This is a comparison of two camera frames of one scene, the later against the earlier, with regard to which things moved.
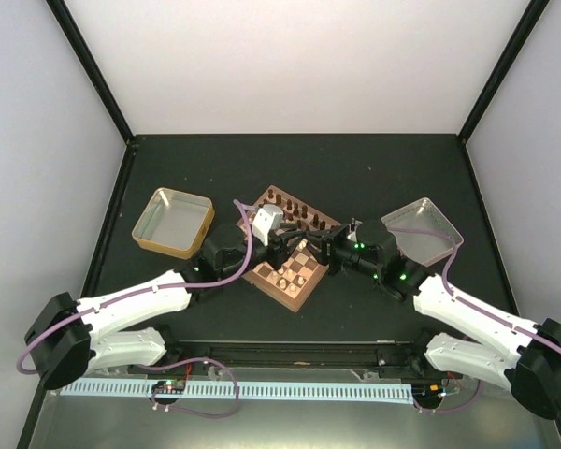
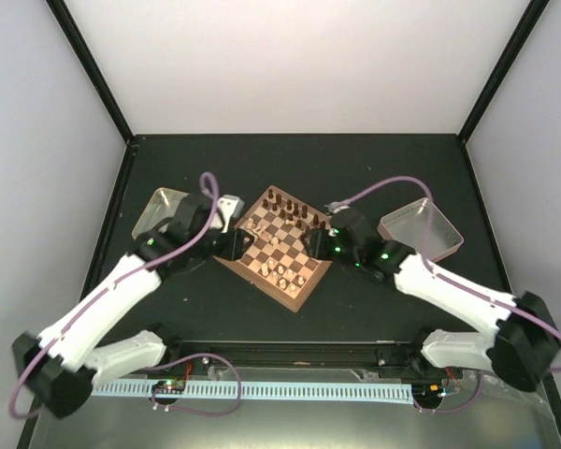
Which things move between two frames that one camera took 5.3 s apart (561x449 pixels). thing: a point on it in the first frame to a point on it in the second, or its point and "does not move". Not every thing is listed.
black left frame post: x=94 y=73 does not move
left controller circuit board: x=169 y=386 does not move
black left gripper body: x=277 y=259 to x=231 y=251
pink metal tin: x=423 y=248 does not move
